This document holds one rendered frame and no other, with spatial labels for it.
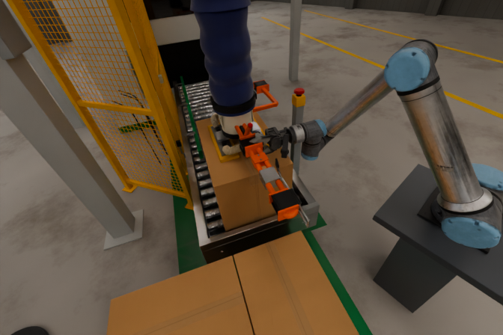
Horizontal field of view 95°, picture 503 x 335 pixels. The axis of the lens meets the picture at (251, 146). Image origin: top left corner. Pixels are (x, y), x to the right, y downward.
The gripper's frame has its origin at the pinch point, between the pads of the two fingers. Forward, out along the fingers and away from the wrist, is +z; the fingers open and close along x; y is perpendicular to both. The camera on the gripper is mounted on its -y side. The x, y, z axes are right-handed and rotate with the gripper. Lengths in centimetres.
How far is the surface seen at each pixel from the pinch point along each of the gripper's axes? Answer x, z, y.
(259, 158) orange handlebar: 1.7, 0.3, -9.2
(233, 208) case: -32.2, 13.8, -4.5
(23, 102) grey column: 17, 100, 59
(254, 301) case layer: -53, 17, -41
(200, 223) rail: -48, 33, 4
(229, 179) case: -12.7, 13.3, -2.7
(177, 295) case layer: -53, 50, -27
